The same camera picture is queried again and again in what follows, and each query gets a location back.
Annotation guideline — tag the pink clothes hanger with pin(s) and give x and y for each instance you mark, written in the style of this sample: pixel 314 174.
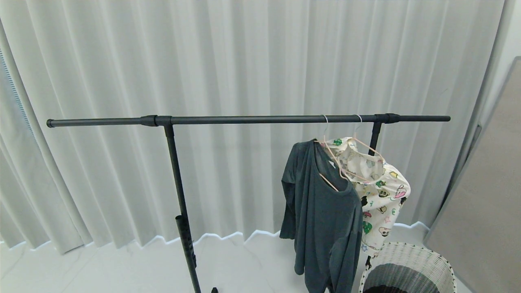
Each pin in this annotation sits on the pink clothes hanger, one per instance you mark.
pixel 368 145
pixel 331 156

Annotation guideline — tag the dark grey shirt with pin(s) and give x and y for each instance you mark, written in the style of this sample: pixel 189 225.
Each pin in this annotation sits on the dark grey shirt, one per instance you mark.
pixel 321 228

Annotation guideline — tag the cream printed garment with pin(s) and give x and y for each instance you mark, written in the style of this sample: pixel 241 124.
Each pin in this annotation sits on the cream printed garment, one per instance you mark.
pixel 386 199

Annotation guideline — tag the black clothes rack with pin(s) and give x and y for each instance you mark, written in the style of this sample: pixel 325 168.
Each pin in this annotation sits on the black clothes rack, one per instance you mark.
pixel 244 119

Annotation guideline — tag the white laundry basket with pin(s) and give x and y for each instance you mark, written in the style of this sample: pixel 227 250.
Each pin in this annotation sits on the white laundry basket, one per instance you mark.
pixel 407 256

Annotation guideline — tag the white curtain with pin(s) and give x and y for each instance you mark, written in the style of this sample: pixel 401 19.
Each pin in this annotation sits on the white curtain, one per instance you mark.
pixel 203 53

